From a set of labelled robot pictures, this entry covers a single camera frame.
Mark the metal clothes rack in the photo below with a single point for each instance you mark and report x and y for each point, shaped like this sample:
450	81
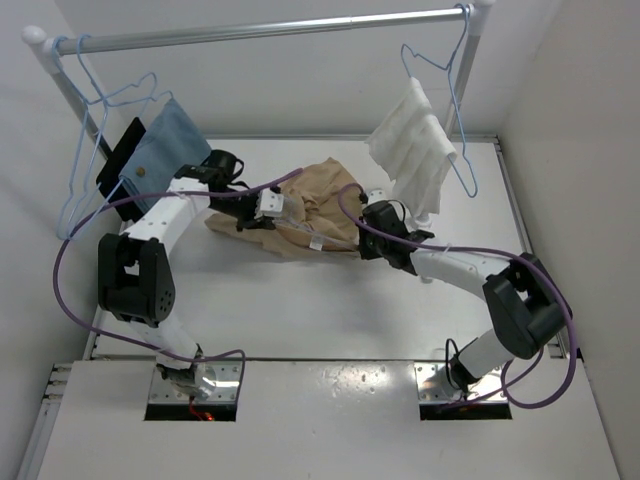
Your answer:
49	51

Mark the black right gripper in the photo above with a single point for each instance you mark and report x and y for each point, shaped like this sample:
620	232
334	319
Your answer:
366	252

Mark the blue hanger with denim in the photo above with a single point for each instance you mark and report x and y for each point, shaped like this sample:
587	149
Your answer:
107	150

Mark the light blue wire hanger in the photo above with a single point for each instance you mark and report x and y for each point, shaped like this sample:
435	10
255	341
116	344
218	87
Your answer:
318	233

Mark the empty light blue hanger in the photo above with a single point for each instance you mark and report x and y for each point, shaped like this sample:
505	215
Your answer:
82	150

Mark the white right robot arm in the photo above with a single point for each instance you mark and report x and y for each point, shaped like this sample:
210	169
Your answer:
524	312

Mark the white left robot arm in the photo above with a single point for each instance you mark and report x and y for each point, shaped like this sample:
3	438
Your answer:
135	282

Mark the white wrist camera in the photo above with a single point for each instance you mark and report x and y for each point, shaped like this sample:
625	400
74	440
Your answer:
270	204
371	196

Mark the white cloth on hanger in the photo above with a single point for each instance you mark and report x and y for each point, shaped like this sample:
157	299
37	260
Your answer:
412	148

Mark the black cloth on hanger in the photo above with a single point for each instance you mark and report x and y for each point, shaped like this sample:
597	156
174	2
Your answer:
108	180

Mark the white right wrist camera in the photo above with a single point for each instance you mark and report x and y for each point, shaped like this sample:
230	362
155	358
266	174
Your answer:
371	196

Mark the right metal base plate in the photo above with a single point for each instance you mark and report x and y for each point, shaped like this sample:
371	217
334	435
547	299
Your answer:
439	401

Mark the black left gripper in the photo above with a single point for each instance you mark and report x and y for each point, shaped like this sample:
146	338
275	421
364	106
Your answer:
251	223

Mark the beige t shirt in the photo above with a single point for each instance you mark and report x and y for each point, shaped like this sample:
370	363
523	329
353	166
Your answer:
314	192

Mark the blue denim cloth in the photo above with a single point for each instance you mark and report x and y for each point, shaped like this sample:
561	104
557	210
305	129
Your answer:
171	141

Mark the blue hanger with white cloth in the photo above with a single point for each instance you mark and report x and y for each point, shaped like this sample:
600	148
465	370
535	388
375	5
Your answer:
457	69

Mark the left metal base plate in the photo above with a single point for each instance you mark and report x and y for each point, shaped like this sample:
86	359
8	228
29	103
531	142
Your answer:
212	398

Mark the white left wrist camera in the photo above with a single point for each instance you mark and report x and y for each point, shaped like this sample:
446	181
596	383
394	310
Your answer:
270	204

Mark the metal base plate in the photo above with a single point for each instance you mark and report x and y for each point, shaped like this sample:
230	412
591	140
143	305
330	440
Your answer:
212	398
439	401

